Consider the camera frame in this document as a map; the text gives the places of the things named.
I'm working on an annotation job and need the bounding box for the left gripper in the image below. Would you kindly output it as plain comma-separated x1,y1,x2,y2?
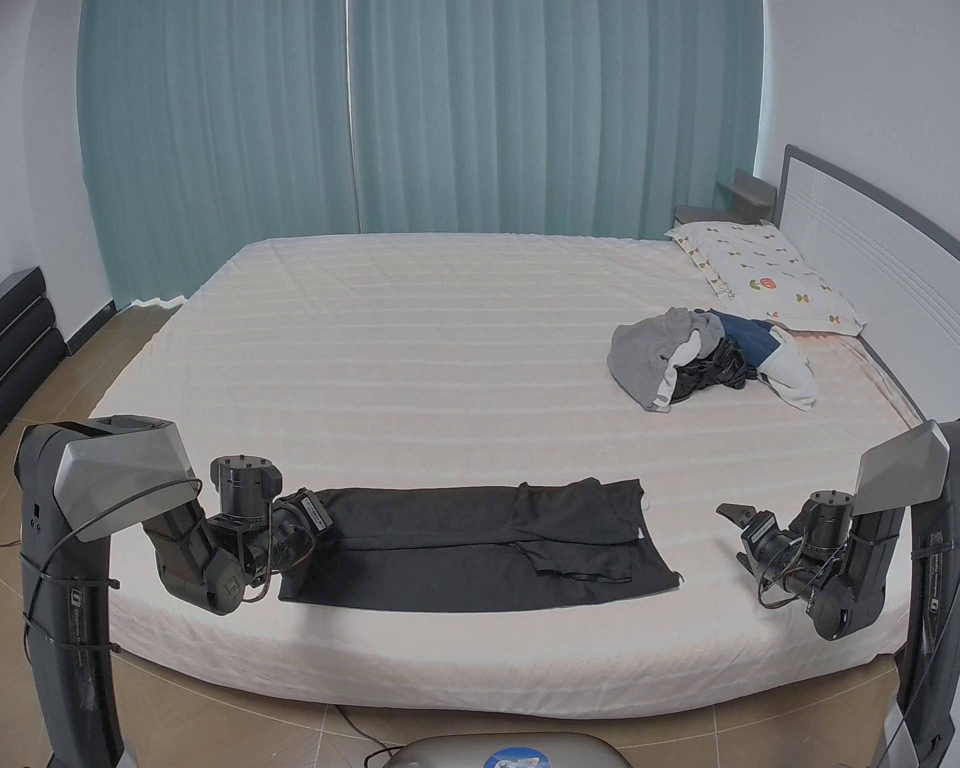
270,487,333,570

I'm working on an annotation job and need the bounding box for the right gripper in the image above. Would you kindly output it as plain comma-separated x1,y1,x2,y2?
716,503,800,582

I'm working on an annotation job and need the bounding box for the black T-shirt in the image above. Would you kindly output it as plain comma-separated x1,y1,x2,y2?
277,477,684,613

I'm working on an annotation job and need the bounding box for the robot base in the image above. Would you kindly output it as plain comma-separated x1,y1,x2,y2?
381,733,633,768

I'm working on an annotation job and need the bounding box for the pile of clothes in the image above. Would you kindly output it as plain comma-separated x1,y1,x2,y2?
607,306,819,414

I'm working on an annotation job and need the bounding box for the bed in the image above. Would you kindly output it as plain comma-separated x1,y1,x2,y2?
75,144,960,720

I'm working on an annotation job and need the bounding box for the white printed pillow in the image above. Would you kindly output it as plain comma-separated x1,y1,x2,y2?
666,219,870,337

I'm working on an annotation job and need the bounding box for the black chest of drawers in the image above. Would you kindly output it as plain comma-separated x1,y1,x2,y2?
0,267,67,435

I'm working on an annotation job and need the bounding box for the grey bedside table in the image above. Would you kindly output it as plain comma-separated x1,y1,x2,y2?
672,168,778,228

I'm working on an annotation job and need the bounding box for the blue-green curtain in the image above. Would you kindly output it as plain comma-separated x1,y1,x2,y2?
348,0,768,243
78,0,363,309

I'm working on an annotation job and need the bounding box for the black cable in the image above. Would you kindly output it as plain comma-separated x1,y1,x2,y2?
332,703,406,768
22,478,205,646

